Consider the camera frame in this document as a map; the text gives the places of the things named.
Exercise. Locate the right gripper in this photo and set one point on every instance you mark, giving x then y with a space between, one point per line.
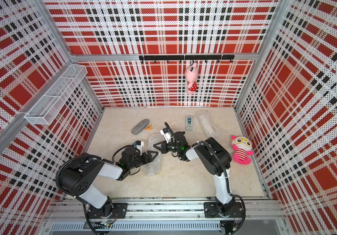
163 149

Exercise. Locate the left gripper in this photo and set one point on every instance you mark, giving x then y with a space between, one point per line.
150 159

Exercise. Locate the bubble wrap sheet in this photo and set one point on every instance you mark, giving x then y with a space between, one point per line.
208 128
153 168

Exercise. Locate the grey tape dispenser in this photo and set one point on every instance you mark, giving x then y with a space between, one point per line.
189 123

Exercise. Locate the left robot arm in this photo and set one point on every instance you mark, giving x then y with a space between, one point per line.
76 176

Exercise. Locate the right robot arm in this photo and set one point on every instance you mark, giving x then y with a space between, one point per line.
217 162

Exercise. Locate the orange scissors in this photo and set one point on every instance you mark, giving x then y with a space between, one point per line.
149 127

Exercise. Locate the pink owl plush toy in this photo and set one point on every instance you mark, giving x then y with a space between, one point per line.
243 150

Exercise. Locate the pink hanging plush toy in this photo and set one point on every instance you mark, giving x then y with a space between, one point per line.
191 75

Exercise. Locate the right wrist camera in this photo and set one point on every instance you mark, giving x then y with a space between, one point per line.
166 133

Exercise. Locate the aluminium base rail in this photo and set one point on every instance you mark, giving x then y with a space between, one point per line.
183 215

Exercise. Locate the black hook rail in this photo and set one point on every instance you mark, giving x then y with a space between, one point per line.
185 57

